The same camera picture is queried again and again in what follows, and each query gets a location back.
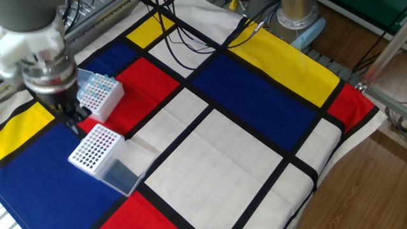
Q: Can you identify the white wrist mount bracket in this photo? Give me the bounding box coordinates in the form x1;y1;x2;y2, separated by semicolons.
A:
0;14;66;80

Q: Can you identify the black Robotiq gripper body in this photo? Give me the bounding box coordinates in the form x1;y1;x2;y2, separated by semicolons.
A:
36;82;79;112

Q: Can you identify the grey cable silver connector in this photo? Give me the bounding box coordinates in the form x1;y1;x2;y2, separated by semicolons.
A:
177;18;270;55

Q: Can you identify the silver wrist coupling flange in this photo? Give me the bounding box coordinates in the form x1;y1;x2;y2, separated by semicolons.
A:
20;50;79;95

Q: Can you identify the aluminium frame post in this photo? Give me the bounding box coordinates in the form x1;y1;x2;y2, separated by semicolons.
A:
361;18;407;87

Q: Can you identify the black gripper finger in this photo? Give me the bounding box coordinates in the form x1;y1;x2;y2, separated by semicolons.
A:
59;106;80;133
71;102;93;127

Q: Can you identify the grey cable bundle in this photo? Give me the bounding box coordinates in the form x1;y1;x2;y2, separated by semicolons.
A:
383;101;407;142

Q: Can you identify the aluminium frame beam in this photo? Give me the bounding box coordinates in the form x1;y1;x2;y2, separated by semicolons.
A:
355;83;407;118

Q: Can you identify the black cable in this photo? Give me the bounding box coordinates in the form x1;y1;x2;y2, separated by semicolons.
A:
152;0;223;71
222;0;282;50

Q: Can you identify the grey aluminium table rail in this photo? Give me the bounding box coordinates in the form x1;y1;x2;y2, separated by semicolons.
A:
0;0;141;102

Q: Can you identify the white pipette tip box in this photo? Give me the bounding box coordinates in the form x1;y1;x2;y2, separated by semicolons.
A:
67;123;156;198
76;67;125;123

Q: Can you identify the Mondrian pattern colour-block tablecloth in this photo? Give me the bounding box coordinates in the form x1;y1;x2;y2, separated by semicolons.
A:
0;0;389;229

